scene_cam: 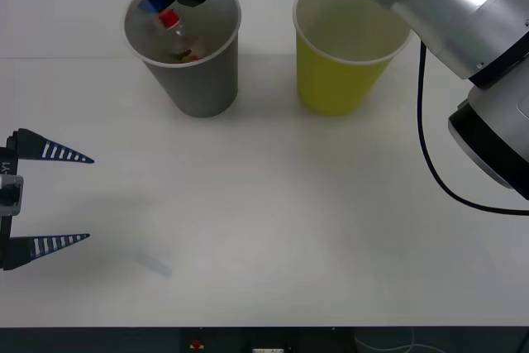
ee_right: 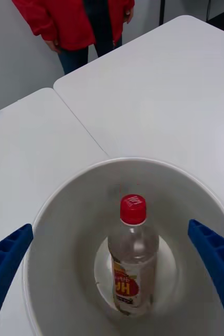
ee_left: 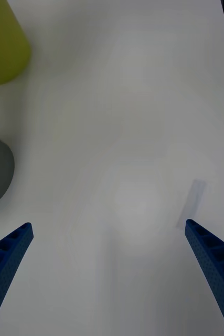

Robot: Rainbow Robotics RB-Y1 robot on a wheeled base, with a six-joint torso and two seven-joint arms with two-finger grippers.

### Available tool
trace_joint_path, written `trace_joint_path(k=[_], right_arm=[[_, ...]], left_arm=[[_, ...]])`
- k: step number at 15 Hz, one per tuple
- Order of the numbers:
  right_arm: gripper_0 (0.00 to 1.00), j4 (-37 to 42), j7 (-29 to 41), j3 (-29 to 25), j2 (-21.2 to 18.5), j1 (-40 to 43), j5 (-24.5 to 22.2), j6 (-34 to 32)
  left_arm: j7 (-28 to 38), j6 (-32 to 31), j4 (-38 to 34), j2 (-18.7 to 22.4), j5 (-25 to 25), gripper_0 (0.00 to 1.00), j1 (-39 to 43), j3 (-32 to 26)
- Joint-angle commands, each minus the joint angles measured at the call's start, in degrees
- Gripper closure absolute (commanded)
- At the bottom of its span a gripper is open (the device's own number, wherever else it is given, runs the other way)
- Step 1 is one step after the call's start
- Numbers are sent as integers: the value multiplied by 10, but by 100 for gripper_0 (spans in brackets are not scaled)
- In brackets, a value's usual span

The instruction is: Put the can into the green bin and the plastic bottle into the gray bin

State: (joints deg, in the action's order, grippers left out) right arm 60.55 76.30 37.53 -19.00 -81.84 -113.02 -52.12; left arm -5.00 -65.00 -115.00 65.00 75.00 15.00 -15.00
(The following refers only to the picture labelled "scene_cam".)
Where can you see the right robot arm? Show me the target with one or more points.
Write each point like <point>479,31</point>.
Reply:
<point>463,10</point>

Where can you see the clear bottle with red cap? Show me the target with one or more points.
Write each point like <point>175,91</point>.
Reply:
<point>177,34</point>

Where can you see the grey plastic waste bin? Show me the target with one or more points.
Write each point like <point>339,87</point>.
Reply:
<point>198,88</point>

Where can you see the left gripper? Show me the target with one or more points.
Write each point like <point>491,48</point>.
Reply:
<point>7,160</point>

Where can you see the red round button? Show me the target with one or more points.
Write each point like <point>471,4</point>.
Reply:
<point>196,344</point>

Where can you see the yellow-green plastic waste bin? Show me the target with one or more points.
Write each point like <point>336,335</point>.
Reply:
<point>330,84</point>

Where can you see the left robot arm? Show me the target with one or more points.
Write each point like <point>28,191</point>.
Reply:
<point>9,195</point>

